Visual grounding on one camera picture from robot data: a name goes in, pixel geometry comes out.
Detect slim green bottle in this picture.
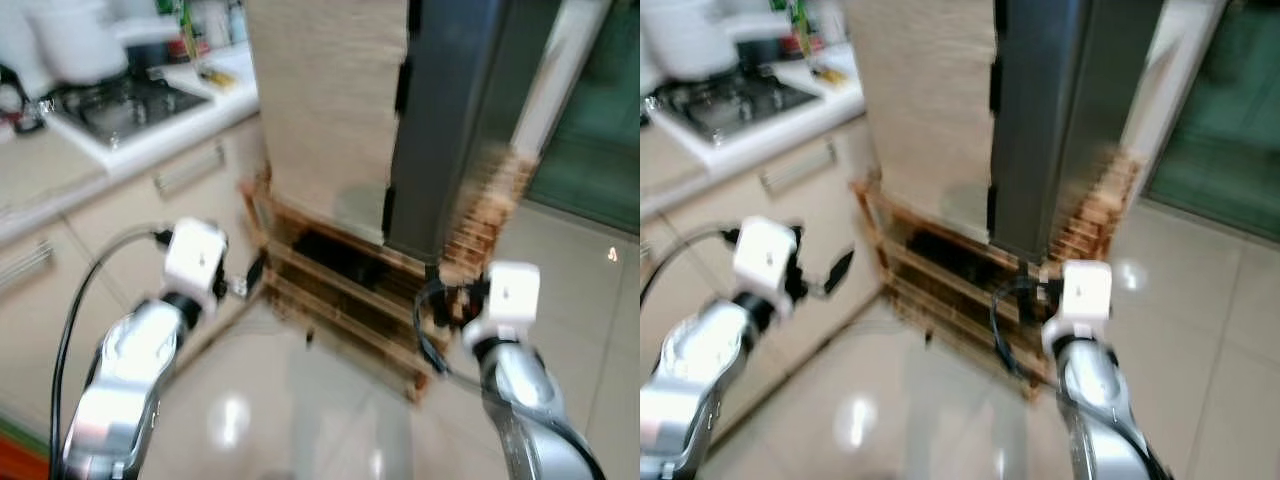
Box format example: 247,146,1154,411
790,0,813,59
175,0,201,61

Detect dark grey fridge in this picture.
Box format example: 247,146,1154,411
985,0,1166,263
383,0,561,263

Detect white countertop container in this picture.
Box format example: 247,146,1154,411
205,0,249,46
815,0,853,46

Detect white door frame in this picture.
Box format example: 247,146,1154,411
1120,0,1226,166
510,0,611,161

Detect beige kitchen base cabinet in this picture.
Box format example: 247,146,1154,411
640,115,881,441
0,112,266,441

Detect green glass door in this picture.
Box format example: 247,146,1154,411
1145,0,1280,246
525,0,641,236

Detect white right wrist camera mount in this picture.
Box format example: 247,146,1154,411
1042,260,1113,346
463,262,542,346

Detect green and orange box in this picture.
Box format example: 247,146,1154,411
0,415,51,480

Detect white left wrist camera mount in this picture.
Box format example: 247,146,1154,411
733,215,801,293
163,218,229,299

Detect steel gas hob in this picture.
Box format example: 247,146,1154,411
40,72,211,149
648,68,823,143

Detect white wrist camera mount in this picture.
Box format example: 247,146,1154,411
1042,260,1113,346
163,218,229,299
463,262,542,346
733,215,801,293

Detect beige tall cabinet panel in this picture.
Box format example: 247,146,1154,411
843,0,1001,241
243,0,411,246

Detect silver drawer handle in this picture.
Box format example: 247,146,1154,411
153,143,226,196
758,140,836,193
0,240,53,291

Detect white cooking pot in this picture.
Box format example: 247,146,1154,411
640,0,791,81
25,0,181,86

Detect wooden wine rack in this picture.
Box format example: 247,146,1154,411
240,150,541,403
850,150,1141,401

